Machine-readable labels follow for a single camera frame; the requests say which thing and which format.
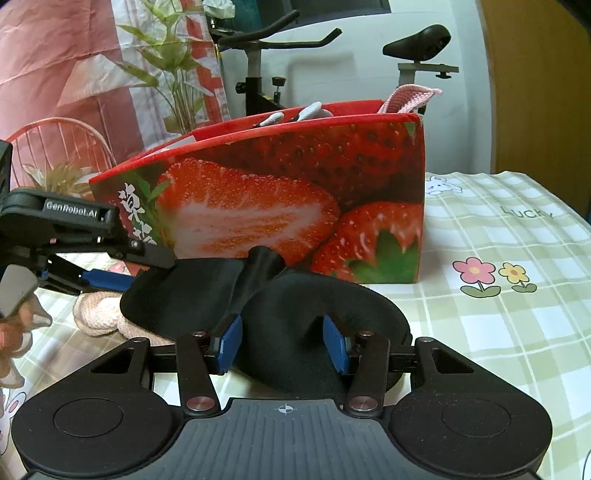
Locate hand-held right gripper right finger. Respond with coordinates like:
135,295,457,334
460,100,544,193
322,314,481,418

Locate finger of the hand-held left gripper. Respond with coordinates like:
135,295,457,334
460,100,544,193
108,237,176,271
39,255,139,296

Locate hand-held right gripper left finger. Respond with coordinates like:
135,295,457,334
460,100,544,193
90,316,244,416

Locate black eye mask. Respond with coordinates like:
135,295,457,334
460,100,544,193
120,246,411,400

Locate red strawberry print box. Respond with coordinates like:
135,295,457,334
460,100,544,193
88,98,426,286

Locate person's left hand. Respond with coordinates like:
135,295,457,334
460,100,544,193
0,298,52,389

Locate pale pink crochet pad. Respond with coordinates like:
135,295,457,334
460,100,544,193
74,293,176,347

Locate green checked printed blanket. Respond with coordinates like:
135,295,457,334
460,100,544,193
0,171,591,480

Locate pink printed backdrop cloth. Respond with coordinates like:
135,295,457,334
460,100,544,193
0,0,232,201

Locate black exercise bike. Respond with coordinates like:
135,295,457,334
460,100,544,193
208,13,460,121

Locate white grey glove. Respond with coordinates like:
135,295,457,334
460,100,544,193
252,102,333,129

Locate pink knitted cloth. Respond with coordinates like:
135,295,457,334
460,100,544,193
378,84,441,115

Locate white crumpled cloth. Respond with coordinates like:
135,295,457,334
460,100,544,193
203,0,236,19

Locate dark screen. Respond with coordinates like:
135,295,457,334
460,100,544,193
277,0,392,14

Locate wooden door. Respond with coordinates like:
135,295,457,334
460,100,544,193
478,0,591,176

